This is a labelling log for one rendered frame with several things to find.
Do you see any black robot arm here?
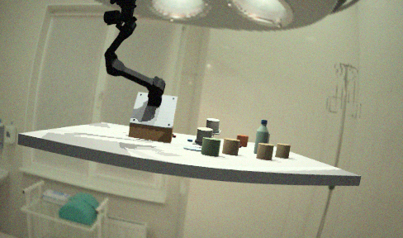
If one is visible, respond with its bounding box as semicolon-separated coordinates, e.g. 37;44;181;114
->
103;7;165;107

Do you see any copper-orange cylinder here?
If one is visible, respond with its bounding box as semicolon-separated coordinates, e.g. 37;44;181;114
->
236;135;249;147

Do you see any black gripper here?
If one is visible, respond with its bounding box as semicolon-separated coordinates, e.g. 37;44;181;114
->
121;0;136;10

